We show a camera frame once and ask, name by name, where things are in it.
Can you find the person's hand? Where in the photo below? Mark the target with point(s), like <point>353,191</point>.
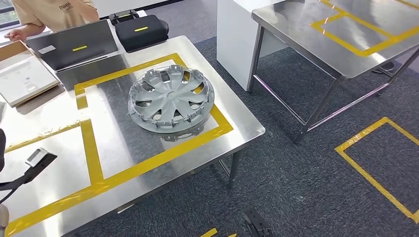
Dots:
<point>16,35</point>

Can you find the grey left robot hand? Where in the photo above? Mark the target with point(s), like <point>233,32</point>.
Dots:
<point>2,150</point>

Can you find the stainless steel workbench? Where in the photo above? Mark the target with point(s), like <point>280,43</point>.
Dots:
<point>229,121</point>

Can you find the open cardboard box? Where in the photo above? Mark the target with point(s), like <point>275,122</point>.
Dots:
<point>13,50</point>

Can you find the person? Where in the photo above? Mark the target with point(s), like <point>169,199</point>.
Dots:
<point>55,13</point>

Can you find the white flat device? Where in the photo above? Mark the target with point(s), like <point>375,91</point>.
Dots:
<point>26,80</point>

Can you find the grey laptop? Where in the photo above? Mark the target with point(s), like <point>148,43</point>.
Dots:
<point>82,39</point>

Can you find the black controller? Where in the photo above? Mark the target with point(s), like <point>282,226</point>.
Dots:
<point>122,16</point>

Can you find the black carry case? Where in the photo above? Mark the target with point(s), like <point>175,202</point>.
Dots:
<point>140,36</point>

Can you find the silver wheel hubcap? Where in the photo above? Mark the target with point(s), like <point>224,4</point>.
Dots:
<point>170,96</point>

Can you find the white cabinet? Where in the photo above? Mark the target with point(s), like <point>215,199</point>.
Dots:
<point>235,42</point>

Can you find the yellow floor tape square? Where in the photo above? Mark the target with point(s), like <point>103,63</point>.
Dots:
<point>341,150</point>
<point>209,233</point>

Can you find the stainless steel table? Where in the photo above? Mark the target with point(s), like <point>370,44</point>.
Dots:
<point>294,29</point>

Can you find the chrome stanchion base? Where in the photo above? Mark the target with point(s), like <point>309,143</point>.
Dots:
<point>386,67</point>

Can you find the black robot bracket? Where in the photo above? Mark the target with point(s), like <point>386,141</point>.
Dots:
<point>257,225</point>

